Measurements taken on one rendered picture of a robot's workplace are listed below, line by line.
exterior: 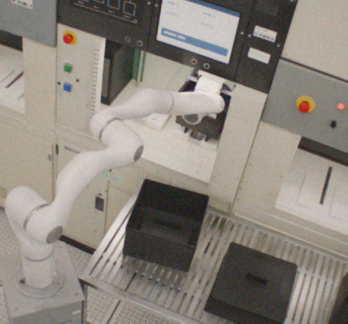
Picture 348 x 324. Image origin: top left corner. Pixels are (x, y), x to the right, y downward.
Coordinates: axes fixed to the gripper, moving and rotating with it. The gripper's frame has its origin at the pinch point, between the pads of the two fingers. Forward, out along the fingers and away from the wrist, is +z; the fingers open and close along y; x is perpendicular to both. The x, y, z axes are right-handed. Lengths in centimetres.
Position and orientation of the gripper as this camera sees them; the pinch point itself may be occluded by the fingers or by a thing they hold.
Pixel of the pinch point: (215, 76)
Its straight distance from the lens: 243.7
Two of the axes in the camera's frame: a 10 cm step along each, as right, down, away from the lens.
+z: 3.6, -6.0, 7.1
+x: 1.4, -7.2, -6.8
